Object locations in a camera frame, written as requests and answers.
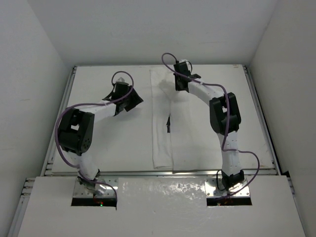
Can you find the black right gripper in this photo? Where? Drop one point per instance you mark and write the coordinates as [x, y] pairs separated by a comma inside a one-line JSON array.
[[177, 86]]

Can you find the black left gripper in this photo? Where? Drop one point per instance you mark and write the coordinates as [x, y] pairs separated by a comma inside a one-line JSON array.
[[127, 101]]

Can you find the white printed t-shirt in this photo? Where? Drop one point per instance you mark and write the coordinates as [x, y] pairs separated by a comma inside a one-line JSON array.
[[183, 139]]

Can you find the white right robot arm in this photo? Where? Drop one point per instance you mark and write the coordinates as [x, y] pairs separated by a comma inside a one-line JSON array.
[[224, 118]]

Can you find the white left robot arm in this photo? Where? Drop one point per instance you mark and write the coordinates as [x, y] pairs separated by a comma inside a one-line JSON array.
[[74, 132]]

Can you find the white front cover panel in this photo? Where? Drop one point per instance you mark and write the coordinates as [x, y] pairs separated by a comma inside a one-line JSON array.
[[161, 207]]

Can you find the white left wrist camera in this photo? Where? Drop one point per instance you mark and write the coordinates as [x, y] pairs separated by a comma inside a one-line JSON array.
[[121, 81]]

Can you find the aluminium table edge rail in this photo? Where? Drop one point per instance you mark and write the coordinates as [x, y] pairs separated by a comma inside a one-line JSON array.
[[184, 173]]

